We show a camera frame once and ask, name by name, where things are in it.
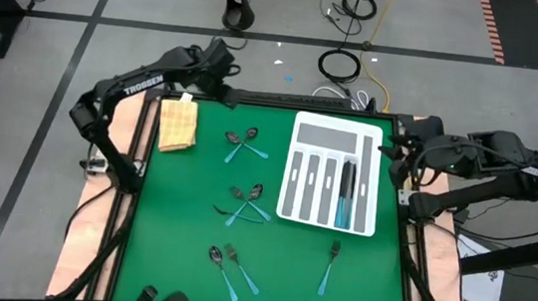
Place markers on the white paper sheet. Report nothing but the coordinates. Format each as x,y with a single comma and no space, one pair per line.
482,293

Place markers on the copper-coloured base board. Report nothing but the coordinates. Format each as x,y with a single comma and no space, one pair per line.
441,279

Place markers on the black diagonal frame strut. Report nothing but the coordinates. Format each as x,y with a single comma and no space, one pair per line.
524,252

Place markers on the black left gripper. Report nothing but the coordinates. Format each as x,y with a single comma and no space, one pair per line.
218,65

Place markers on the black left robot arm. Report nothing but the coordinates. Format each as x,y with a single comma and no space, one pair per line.
120,87

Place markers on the yellow folded checked cloth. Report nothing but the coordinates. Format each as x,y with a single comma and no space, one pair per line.
177,126

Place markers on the silver right arm base bracket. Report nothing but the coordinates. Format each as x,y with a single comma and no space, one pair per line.
404,197

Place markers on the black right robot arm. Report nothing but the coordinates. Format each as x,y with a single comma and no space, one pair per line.
485,193

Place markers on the grey left arm base bracket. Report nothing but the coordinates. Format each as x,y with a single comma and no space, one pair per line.
96,165

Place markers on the long black bar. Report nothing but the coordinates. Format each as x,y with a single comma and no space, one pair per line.
289,97

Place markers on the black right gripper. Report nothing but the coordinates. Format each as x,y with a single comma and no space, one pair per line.
443,156

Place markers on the white cutlery tray organizer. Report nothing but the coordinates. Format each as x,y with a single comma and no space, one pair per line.
325,139

